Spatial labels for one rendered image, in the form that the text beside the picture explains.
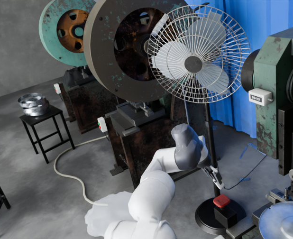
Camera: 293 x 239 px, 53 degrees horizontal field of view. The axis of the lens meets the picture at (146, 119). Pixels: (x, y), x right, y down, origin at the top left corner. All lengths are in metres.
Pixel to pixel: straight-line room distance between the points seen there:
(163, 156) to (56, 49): 2.73
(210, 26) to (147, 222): 1.09
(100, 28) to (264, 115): 1.21
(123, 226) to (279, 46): 0.75
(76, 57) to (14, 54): 3.61
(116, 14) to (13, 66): 5.42
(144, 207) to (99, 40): 1.35
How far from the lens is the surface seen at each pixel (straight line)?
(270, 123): 1.16
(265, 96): 1.08
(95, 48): 1.99
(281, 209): 1.43
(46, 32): 3.64
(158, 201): 0.87
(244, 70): 1.23
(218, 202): 1.48
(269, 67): 1.08
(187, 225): 2.44
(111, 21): 2.01
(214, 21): 1.59
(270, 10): 2.73
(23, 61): 7.26
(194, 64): 1.64
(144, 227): 0.86
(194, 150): 1.11
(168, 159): 1.13
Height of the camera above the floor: 1.77
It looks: 26 degrees down
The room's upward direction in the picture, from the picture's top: 13 degrees counter-clockwise
